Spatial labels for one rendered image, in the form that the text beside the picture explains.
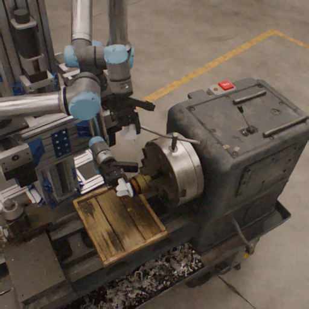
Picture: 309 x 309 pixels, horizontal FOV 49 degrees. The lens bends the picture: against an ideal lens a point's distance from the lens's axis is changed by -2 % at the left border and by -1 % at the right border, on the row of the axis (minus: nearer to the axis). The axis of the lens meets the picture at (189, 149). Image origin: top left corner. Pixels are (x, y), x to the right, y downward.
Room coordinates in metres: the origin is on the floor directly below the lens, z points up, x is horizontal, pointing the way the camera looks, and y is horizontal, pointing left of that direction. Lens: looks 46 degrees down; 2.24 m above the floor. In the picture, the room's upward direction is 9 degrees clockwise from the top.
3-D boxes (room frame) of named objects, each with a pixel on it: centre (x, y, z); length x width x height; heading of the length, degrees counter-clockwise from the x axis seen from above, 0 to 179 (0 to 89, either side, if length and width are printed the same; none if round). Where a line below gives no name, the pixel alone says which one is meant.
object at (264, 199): (1.26, -0.22, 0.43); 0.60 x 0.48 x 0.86; 130
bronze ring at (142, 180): (0.89, 0.18, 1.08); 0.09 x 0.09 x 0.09; 42
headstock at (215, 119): (1.26, -0.23, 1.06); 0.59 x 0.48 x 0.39; 130
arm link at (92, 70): (1.41, 0.54, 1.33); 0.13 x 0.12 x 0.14; 106
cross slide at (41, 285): (0.59, 0.57, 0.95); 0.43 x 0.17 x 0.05; 40
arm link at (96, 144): (1.05, 0.41, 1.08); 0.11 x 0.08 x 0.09; 39
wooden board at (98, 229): (0.82, 0.27, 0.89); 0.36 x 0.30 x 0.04; 40
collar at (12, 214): (0.64, 0.61, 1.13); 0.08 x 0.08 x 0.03
